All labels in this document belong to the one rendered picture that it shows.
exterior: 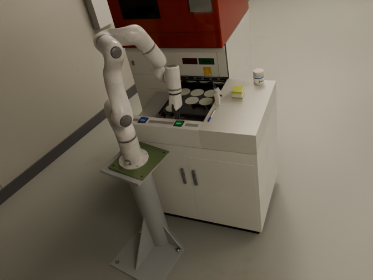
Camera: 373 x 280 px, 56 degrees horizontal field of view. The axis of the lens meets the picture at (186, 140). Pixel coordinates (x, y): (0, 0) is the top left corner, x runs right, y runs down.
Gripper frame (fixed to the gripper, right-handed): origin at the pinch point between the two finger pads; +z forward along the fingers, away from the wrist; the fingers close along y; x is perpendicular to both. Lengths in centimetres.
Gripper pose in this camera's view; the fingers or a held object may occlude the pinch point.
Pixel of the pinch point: (177, 116)
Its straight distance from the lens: 218.5
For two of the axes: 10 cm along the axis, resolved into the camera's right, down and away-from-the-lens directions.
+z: 0.9, 8.9, 4.4
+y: -3.9, 4.4, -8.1
